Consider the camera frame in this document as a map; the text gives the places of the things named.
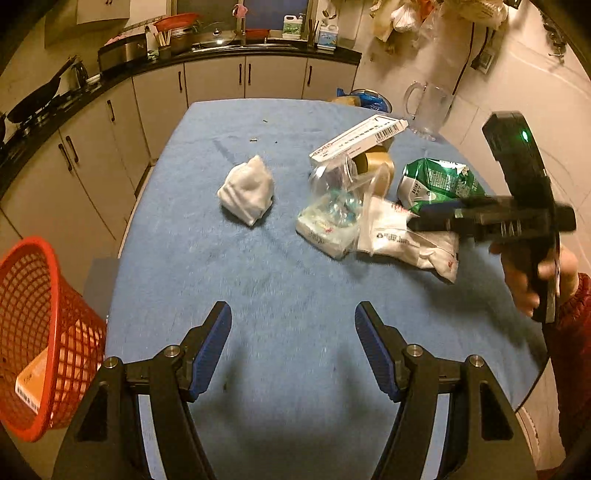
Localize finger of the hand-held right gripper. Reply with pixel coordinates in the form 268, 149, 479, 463
416, 196, 468, 217
406, 213, 462, 235

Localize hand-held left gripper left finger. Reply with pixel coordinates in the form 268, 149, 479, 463
52, 301, 233, 480

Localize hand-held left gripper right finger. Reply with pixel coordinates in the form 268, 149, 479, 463
355, 301, 539, 480

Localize green snack bag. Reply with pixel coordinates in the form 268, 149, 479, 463
397, 158, 488, 215

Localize white plastic packet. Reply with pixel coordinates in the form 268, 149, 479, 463
358, 196, 460, 283

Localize tape roll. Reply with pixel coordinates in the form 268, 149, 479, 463
353, 148, 395, 197

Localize white tissue packet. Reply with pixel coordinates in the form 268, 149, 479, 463
295, 194, 363, 260

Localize white medicine box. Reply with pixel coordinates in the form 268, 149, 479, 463
309, 115, 408, 172

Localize clear plastic bag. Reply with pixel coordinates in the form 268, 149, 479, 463
308, 154, 386, 217

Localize white tissue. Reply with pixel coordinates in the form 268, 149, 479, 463
217, 154, 275, 227

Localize red plastic mesh basket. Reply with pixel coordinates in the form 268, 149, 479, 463
0, 236, 108, 443

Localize person's right forearm red sleeve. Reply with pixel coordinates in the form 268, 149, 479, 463
542, 272, 591, 462

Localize person's right hand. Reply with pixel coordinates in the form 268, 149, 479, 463
489, 244, 580, 318

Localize clear glass pitcher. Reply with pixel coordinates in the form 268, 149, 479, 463
403, 82, 452, 141

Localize blue tablecloth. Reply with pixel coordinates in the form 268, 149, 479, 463
105, 100, 550, 480

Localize blue plastic bag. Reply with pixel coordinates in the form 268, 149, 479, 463
337, 88, 393, 114

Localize yellow hanging mesh bag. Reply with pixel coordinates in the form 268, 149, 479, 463
457, 0, 509, 24

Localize beige hanging plastic bag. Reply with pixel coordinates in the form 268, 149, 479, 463
372, 0, 402, 41

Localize orange and white box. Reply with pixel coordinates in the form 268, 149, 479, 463
15, 346, 61, 421

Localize white hanging plastic bag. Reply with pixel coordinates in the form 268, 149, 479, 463
392, 0, 435, 33

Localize blue label detergent bottle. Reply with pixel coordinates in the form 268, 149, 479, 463
316, 21, 341, 51

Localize white base cabinets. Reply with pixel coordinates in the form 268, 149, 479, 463
0, 58, 358, 296

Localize green label detergent bottle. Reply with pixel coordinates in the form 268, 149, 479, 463
283, 12, 308, 40

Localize black kitchen countertop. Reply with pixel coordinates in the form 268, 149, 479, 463
0, 44, 363, 199

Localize kitchen window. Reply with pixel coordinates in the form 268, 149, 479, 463
171, 0, 319, 38

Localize glass pot lid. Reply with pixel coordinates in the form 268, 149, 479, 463
191, 21, 236, 49

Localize black wok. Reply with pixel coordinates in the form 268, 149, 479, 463
7, 55, 79, 125

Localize steel cooking pot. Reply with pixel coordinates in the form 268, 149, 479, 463
166, 28, 197, 54

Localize silver countertop appliance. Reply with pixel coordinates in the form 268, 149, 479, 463
98, 34, 148, 72

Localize red plastic basin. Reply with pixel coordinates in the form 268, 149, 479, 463
152, 12, 200, 31

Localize wall socket with plug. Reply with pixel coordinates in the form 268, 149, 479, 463
471, 46, 495, 73

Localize black power cable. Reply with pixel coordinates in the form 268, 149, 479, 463
450, 23, 476, 95

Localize white wall cabinet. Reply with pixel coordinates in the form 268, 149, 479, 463
76, 0, 131, 25

